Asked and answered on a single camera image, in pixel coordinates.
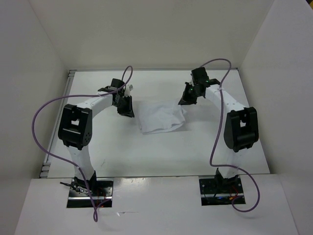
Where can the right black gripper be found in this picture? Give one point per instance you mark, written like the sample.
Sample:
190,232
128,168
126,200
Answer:
186,100

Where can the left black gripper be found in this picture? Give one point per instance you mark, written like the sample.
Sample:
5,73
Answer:
128,111

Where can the white skirt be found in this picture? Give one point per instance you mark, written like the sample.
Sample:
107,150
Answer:
160,117

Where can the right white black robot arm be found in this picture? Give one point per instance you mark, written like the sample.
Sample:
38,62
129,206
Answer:
237,133

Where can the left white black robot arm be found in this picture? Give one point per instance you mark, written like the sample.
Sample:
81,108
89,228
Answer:
75,129

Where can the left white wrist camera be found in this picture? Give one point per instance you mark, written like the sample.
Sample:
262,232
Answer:
127,90

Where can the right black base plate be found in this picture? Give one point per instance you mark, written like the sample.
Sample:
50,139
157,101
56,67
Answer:
216,194

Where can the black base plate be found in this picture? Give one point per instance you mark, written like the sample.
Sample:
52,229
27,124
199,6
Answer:
216,194
78,197

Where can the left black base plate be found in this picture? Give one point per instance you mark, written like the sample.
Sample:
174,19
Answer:
78,197

